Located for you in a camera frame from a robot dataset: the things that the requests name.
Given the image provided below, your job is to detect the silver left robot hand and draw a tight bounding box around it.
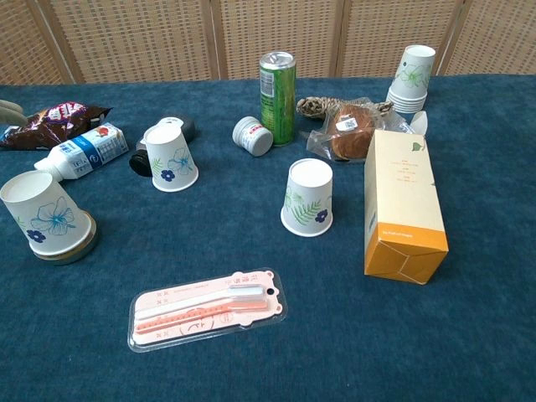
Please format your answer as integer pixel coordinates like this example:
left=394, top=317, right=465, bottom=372
left=0, top=99, right=25, bottom=126

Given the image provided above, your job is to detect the white cup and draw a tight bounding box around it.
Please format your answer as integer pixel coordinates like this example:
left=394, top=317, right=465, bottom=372
left=0, top=170, right=92, bottom=256
left=280, top=157, right=335, bottom=238
left=143, top=124, right=199, bottom=193

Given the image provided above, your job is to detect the stack of paper cups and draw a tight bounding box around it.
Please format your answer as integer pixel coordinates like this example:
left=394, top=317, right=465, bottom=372
left=385, top=44, right=436, bottom=114

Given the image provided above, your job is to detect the brown purple snack bag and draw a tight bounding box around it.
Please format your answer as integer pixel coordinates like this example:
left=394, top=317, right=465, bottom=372
left=0, top=102, right=114, bottom=148

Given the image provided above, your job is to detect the white bottle, blue label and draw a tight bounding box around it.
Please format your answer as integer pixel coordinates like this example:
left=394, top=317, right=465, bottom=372
left=33, top=121, right=130, bottom=181

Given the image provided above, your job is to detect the wicker folding screen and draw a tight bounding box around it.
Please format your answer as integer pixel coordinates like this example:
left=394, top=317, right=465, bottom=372
left=0, top=0, right=536, bottom=85

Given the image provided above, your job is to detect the black plastic bottle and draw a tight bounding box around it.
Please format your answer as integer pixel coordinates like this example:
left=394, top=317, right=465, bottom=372
left=128, top=116, right=197, bottom=178

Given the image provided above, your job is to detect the round gold tin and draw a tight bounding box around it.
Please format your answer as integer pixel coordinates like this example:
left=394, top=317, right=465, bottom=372
left=33, top=212, right=100, bottom=265

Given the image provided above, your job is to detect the small white jar, grey lid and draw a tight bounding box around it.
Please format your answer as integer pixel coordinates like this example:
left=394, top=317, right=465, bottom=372
left=232, top=116, right=275, bottom=157

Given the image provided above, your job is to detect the white razor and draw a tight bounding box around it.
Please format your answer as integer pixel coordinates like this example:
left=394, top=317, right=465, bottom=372
left=134, top=283, right=269, bottom=322

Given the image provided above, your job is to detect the tall green drink can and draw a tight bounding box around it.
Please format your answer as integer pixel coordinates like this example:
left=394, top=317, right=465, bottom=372
left=259, top=51, right=297, bottom=147

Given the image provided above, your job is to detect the orange razor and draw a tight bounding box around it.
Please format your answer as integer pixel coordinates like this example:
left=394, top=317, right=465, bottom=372
left=132, top=295, right=269, bottom=336

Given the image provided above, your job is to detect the pine cone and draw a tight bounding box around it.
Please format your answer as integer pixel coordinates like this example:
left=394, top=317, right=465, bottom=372
left=296, top=95, right=394, bottom=122

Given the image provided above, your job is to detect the white cup, green fern print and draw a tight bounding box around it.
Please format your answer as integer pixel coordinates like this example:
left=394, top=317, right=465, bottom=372
left=280, top=157, right=335, bottom=238

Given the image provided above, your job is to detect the pink razor blister pack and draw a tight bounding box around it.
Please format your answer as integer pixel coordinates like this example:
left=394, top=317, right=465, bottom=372
left=127, top=267, right=289, bottom=353

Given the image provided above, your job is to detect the bread in clear bag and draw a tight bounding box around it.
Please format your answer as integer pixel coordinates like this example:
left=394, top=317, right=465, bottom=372
left=306, top=103, right=389, bottom=164

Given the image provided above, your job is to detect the beige and orange carton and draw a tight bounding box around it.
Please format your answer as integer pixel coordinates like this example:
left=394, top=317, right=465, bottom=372
left=363, top=128, right=450, bottom=286

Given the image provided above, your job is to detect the clear plastic packet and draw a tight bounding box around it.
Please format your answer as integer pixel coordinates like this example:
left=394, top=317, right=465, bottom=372
left=387, top=111, right=430, bottom=136

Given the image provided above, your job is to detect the blue carpet table cover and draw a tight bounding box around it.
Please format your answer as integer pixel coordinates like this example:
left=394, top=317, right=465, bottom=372
left=0, top=74, right=536, bottom=402

